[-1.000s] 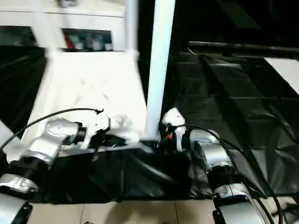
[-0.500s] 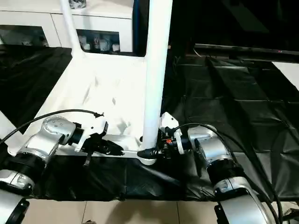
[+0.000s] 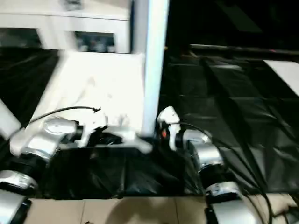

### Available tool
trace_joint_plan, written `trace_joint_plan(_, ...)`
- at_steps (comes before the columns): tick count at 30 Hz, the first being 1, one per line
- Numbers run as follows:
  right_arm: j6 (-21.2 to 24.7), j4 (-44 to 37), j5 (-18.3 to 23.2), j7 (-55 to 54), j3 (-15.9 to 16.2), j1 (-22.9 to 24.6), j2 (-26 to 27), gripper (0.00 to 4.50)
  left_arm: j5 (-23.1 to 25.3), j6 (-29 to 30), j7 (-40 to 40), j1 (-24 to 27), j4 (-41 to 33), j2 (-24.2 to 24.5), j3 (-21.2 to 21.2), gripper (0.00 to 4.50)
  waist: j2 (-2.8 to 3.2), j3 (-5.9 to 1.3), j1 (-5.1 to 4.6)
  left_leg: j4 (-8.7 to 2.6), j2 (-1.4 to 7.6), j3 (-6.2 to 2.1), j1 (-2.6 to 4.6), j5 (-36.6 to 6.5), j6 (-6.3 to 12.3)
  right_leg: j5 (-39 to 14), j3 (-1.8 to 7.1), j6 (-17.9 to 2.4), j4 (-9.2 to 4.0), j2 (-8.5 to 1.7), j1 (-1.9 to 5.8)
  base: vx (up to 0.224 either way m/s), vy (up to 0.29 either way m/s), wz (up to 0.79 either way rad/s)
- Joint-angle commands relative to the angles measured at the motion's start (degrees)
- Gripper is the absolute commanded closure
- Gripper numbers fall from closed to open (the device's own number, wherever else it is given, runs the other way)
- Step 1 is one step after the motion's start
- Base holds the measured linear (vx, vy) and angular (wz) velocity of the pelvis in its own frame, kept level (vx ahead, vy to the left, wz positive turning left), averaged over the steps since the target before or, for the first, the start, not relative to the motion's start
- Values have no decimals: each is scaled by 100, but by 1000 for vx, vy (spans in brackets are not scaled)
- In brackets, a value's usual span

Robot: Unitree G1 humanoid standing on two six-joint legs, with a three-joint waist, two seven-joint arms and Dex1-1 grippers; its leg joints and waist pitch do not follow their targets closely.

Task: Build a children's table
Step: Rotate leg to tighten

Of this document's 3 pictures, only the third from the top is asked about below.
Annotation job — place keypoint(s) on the black backdrop cloth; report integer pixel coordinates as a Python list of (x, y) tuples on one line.
[(233, 18)]

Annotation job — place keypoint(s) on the dark object on cabinet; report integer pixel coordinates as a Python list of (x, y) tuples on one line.
[(73, 4)]

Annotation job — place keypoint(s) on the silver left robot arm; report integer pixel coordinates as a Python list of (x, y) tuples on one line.
[(46, 137)]

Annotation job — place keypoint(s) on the black glossy mat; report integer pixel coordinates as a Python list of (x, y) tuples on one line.
[(233, 105)]

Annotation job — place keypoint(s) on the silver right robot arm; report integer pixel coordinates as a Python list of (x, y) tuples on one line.
[(208, 151)]

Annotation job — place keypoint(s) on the white glass-door cabinet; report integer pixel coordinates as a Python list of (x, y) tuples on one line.
[(28, 18)]

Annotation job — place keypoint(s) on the white flat panel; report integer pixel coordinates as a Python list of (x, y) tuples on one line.
[(285, 74)]

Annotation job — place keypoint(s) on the black horizontal bar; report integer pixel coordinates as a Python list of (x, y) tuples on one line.
[(245, 48)]

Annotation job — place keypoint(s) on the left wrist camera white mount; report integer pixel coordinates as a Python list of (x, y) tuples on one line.
[(94, 121)]

